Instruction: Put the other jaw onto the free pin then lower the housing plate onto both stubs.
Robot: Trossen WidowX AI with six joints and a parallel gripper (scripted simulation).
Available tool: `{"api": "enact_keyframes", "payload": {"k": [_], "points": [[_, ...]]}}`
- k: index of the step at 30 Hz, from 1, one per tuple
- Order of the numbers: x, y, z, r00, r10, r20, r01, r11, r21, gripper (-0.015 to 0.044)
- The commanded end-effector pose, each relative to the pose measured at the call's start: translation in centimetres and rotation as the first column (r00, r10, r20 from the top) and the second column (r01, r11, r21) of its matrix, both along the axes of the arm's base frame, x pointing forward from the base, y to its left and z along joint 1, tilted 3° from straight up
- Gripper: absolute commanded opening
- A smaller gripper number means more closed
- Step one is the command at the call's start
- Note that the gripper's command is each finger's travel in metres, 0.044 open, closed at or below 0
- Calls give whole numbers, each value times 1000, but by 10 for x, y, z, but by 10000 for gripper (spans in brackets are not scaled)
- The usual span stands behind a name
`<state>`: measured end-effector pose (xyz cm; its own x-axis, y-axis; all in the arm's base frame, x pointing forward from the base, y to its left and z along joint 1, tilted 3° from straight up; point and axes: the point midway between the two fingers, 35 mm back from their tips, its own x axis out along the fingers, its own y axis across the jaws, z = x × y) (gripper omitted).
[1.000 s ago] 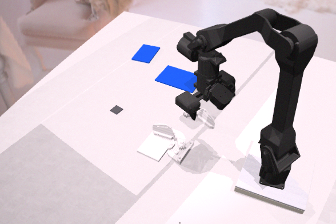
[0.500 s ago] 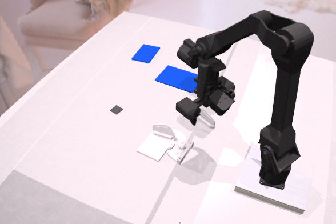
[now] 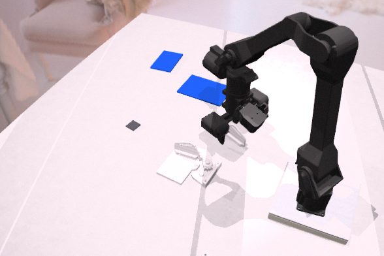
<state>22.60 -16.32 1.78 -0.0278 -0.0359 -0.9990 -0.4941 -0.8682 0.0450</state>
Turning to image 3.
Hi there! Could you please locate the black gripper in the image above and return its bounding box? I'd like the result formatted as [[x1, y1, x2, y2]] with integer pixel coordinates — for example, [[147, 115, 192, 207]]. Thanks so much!
[[201, 87, 269, 145]]

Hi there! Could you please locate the blue flat rectangular plate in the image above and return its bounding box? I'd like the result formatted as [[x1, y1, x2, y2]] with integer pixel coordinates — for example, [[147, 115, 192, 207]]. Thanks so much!
[[177, 74, 226, 106], [150, 50, 183, 72]]

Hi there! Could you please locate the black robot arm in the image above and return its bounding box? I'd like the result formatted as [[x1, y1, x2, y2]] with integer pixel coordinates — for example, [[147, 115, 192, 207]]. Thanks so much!
[[202, 12, 359, 217]]

